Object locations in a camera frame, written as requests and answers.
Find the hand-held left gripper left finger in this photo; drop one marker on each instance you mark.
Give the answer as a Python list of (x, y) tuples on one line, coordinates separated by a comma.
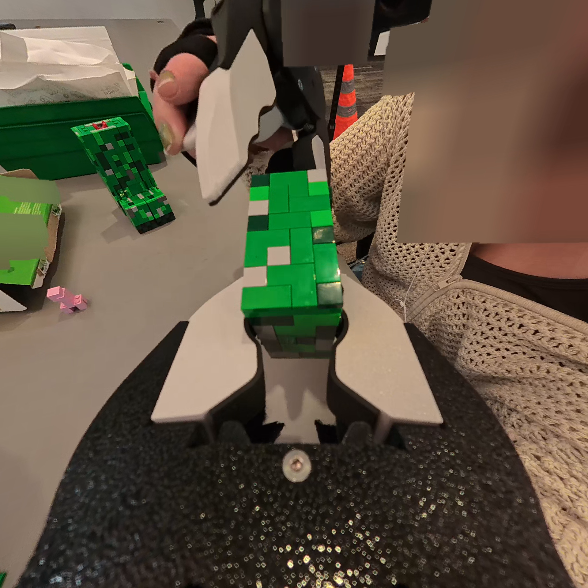
[(206, 367)]

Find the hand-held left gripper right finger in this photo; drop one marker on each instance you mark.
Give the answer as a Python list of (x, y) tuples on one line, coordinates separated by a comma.
[(386, 367)]

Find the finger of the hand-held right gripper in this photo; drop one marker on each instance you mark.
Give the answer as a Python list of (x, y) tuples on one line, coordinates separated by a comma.
[(229, 128), (319, 156)]

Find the hollow green lego build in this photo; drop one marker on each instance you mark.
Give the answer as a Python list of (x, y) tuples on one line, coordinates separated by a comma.
[(289, 257)]

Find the green lego creeper figure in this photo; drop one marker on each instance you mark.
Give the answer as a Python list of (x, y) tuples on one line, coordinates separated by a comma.
[(119, 170)]

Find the pink lego pig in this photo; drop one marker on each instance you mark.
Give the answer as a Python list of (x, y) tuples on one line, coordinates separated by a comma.
[(66, 297)]

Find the green lego set box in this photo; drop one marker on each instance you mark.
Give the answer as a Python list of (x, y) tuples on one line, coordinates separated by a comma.
[(20, 275)]

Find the person's right hand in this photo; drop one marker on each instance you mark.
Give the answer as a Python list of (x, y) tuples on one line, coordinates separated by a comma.
[(177, 82)]

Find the orange traffic cone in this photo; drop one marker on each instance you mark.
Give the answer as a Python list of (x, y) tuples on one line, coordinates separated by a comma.
[(347, 101)]

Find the person's torso in knit sweater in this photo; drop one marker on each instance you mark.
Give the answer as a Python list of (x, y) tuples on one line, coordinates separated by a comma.
[(505, 367)]

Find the black undershirt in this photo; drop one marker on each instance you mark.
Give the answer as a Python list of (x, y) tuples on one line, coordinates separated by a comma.
[(528, 285)]

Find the green storage bin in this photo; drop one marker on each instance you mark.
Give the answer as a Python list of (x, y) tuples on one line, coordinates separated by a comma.
[(46, 138)]

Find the crumpled white paper bag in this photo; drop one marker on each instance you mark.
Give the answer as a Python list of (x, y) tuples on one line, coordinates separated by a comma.
[(55, 59)]

